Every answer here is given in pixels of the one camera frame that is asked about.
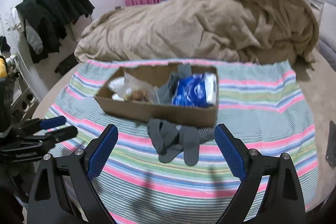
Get clear plastic zip bag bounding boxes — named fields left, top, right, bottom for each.
left=122, top=73, right=159, bottom=105

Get grey sock pair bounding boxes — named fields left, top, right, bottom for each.
left=147, top=119, right=214, bottom=166

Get blue tissue pack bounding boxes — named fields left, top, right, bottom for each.
left=171, top=72, right=217, bottom=108

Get yellow plush toy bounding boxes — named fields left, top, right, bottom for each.
left=0, top=56, right=7, bottom=78

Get black smartphone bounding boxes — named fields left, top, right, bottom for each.
left=325, top=121, right=336, bottom=169

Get white rolled socks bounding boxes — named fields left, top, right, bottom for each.
left=111, top=93, right=125, bottom=102

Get white bead bag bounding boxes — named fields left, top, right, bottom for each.
left=108, top=76, right=126, bottom=96

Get black hanging clothes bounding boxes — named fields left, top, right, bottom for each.
left=16, top=0, right=95, bottom=64

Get grey socks in box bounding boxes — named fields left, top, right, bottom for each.
left=157, top=64, right=192, bottom=105

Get brown cardboard box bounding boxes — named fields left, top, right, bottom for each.
left=94, top=62, right=219, bottom=128

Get grey pillow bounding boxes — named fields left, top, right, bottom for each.
left=318, top=40, right=336, bottom=67

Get white floral pillow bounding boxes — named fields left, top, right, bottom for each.
left=319, top=2, right=336, bottom=49

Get beige duvet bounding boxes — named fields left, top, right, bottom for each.
left=75, top=0, right=319, bottom=64

